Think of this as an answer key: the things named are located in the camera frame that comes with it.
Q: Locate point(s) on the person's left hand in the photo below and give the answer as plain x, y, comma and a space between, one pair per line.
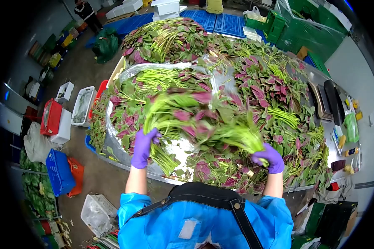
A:
141, 149

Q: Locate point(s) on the person's right hand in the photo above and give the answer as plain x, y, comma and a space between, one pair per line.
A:
272, 158

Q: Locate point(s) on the person's right fingers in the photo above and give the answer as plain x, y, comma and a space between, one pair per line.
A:
259, 158

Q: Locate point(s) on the person's left fingers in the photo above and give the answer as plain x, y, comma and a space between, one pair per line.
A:
152, 135

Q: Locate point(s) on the long-stemmed amaranth bunch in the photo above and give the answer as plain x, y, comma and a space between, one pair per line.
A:
171, 112

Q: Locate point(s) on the bushy amaranth bunch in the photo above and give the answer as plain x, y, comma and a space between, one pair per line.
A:
233, 132

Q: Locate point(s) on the amaranth heap in plastic liner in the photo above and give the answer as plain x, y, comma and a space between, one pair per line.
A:
137, 93

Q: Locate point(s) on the blue tub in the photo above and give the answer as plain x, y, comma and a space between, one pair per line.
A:
89, 144

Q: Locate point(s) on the large spread amaranth pile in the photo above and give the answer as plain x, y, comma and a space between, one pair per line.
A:
268, 93

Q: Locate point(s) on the open white foam box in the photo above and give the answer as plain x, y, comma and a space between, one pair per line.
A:
82, 105

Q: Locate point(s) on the dark red pouch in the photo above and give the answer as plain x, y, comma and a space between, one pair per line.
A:
338, 165

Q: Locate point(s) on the person's body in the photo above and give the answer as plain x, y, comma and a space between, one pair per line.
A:
205, 218

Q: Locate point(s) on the orange plastic crate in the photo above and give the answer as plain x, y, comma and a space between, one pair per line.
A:
77, 174

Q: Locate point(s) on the tall white foam box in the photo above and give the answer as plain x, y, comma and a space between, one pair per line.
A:
64, 127

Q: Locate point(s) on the steel weighing scale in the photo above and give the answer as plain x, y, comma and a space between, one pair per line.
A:
325, 99

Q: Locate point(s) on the white plastic basket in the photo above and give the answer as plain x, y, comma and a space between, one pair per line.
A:
96, 213

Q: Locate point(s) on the round stacked amaranth heap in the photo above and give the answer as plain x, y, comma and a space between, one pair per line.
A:
165, 40

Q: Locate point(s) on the green plastic bag roll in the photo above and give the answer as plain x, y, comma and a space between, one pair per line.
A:
351, 127

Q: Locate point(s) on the small white foam box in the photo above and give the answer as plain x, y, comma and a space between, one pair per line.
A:
64, 91

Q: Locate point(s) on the blue plastic crate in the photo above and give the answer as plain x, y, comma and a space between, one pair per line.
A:
59, 174

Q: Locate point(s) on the dark green bag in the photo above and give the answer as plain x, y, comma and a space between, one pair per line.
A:
106, 45

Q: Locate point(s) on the red plastic crate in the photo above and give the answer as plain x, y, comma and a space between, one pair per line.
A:
51, 118

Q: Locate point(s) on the white sack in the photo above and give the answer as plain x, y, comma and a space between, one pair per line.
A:
37, 144

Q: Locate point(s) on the rack of leafy greens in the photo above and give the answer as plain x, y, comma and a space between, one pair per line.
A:
37, 186

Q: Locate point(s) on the stack of white foam boxes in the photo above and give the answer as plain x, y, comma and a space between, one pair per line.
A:
166, 9

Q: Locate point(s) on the row of coloured crates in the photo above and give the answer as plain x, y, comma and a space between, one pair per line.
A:
54, 46

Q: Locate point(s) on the green plastic crate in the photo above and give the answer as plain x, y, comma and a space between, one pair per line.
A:
272, 26

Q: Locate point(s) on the large green lined bin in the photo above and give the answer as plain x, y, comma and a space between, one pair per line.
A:
308, 31

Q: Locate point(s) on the white plastic bag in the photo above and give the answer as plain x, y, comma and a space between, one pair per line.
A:
255, 15

